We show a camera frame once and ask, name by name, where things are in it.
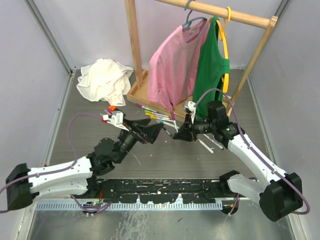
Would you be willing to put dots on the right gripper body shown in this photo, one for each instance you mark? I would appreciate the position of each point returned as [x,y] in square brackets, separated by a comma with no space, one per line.
[202,126]

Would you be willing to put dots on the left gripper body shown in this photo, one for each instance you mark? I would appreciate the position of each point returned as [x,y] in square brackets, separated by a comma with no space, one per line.
[129,138]

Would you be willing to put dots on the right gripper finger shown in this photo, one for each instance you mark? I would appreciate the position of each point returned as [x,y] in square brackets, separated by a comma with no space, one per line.
[185,133]
[188,122]

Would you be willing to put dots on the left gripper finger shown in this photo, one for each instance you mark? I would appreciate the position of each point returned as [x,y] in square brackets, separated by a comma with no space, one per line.
[134,124]
[150,133]

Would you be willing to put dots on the teal cap marker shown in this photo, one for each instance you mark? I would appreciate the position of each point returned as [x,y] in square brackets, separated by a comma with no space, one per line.
[165,123]

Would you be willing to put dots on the blue cap marker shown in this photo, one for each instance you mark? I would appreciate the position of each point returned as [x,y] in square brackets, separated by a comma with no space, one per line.
[214,142]

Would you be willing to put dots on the grey cap marker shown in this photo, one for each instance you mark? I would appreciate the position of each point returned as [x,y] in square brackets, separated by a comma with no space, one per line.
[206,146]

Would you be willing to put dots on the pink marker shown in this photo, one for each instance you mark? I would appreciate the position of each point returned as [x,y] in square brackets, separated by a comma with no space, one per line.
[174,121]

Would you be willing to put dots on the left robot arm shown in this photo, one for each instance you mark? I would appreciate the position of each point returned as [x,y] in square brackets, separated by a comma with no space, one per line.
[78,177]

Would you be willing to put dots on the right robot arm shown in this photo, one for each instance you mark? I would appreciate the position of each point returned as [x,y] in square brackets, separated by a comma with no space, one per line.
[277,192]

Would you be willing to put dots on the yellow cap marker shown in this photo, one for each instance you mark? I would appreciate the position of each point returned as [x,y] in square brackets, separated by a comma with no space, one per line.
[155,116]

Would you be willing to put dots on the green cap marker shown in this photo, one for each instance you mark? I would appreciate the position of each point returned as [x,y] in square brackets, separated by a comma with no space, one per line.
[153,112]

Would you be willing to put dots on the magenta cap marker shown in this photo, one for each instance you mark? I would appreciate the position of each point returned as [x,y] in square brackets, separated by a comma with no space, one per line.
[144,107]

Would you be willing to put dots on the orange black highlighter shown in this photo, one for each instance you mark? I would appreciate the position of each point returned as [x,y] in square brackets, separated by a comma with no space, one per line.
[112,108]

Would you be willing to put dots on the wooden clothes rack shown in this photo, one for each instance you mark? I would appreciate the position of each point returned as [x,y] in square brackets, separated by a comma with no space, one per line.
[138,92]

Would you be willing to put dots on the white crumpled cloth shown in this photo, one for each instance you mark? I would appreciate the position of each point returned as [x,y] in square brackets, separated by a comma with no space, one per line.
[105,80]

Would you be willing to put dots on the yellow clothes hanger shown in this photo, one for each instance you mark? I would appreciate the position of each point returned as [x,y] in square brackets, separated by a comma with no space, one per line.
[225,50]

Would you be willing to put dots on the pink t-shirt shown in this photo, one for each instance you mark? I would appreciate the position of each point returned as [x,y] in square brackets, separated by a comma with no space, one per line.
[173,67]

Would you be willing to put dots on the green tank top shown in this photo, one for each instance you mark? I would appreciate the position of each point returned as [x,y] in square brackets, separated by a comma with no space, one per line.
[211,64]

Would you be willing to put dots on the grey clothes hanger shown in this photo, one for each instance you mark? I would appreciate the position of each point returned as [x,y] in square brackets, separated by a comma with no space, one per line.
[188,23]

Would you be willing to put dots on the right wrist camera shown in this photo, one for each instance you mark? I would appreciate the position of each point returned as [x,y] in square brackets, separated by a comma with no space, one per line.
[190,108]

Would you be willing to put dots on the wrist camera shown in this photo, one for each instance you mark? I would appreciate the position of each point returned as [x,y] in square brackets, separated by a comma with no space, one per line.
[190,108]
[115,118]

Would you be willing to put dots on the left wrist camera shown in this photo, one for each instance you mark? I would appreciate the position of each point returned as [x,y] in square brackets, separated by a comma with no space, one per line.
[115,118]

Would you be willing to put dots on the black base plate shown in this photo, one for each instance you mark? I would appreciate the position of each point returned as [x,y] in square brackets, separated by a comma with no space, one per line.
[157,191]

